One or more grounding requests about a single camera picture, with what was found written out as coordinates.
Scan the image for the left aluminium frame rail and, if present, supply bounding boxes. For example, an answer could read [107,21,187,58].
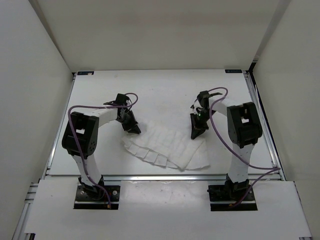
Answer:
[9,172,48,240]

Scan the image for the right blue corner label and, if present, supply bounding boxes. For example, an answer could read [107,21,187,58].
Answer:
[225,69,243,74]

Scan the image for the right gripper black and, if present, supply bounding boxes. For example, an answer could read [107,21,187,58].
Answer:
[190,109,216,139]

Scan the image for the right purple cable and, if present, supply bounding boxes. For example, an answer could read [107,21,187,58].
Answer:
[206,86,280,207]

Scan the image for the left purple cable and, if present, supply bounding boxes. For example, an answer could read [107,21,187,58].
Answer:
[67,92,140,210]

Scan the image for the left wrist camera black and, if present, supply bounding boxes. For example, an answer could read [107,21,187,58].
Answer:
[103,93,131,107]

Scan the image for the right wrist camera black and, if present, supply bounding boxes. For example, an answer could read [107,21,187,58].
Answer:
[195,90,222,108]

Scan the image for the white pleated skirt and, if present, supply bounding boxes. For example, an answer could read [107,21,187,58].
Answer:
[121,120,211,172]

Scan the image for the left blue corner label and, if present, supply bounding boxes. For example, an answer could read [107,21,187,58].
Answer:
[77,71,95,76]

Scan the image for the blue corner label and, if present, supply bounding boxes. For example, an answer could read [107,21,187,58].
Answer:
[77,71,95,76]
[225,69,243,74]

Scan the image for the white front cover board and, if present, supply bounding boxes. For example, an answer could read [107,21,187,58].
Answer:
[25,178,311,240]

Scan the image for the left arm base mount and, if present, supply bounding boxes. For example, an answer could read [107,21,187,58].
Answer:
[73,183,121,210]

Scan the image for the purple cable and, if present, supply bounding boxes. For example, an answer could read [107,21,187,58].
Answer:
[67,92,140,210]
[206,86,280,207]

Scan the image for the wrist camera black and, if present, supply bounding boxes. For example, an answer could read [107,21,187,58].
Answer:
[103,93,131,107]
[195,90,222,108]

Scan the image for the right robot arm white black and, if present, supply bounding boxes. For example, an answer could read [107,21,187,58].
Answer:
[190,94,263,200]

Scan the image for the front aluminium rail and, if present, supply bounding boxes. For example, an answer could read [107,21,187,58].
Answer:
[103,174,226,182]

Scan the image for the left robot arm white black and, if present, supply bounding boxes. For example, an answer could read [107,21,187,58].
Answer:
[62,108,141,200]

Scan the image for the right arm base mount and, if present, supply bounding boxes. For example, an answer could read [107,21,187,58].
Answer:
[207,175,258,212]

